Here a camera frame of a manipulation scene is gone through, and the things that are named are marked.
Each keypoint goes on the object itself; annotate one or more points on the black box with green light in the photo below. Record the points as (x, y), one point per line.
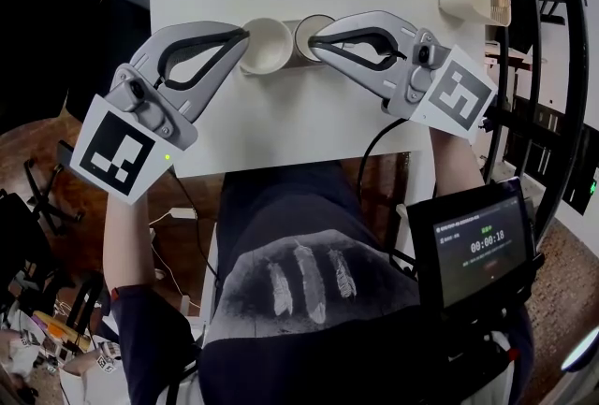
(582, 169)

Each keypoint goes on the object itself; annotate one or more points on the person's right forearm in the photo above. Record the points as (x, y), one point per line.
(456, 164)

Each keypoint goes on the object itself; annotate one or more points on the black office chair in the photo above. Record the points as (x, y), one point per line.
(51, 43)

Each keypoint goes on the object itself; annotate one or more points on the white round glowing device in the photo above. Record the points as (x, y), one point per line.
(580, 349)

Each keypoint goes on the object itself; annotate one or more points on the black chest mount rig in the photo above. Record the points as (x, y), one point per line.
(486, 337)

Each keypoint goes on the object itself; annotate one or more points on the white cup with black rim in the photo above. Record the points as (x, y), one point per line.
(303, 34)

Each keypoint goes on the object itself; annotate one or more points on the white power adapter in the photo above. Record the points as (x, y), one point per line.
(181, 212)

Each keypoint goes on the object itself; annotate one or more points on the black metal railing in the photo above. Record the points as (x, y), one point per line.
(568, 43)

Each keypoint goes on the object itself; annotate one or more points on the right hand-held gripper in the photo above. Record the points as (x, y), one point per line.
(461, 94)

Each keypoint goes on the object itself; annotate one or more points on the grey two-slot coaster tray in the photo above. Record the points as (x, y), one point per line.
(299, 65)

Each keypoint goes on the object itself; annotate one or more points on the person's left forearm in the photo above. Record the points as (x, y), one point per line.
(128, 244)

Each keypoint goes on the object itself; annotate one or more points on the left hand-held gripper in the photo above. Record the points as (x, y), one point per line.
(117, 150)

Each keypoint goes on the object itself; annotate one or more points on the black chest monitor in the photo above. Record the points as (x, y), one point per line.
(482, 253)

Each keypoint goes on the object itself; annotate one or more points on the dark feather print t-shirt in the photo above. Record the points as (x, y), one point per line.
(304, 347)

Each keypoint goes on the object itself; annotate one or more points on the white table leg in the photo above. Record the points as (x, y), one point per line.
(416, 178)
(210, 277)

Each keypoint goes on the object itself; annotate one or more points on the black metal stand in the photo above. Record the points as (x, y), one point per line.
(86, 300)

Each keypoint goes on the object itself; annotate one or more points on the yellow wooden board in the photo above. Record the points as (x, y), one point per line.
(61, 330)

